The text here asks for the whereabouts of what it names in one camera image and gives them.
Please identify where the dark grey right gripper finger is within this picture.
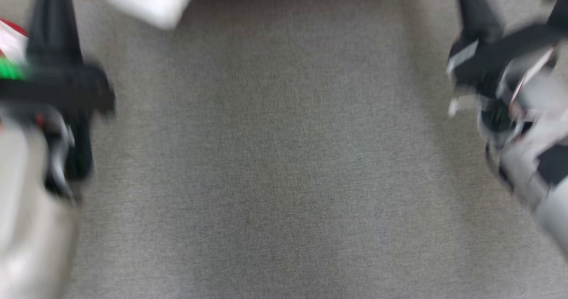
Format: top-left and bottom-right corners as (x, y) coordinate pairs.
(456, 0), (505, 43)

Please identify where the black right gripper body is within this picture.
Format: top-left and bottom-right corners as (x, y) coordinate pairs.
(446, 23), (568, 99)

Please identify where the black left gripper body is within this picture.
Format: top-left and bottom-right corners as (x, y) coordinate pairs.
(0, 57), (117, 118)

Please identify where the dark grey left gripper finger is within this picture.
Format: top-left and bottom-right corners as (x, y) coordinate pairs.
(27, 0), (53, 65)
(50, 0), (86, 65)

